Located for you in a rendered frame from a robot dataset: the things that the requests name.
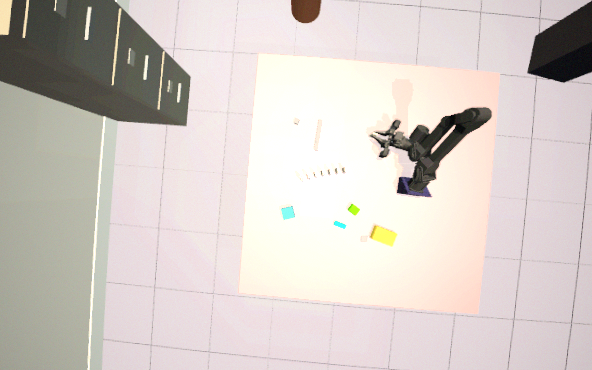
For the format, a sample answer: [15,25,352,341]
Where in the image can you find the yellow rectangular block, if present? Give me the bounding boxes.
[370,225,397,247]

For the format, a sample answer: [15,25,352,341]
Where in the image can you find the lime green block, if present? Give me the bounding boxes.
[347,204,360,216]

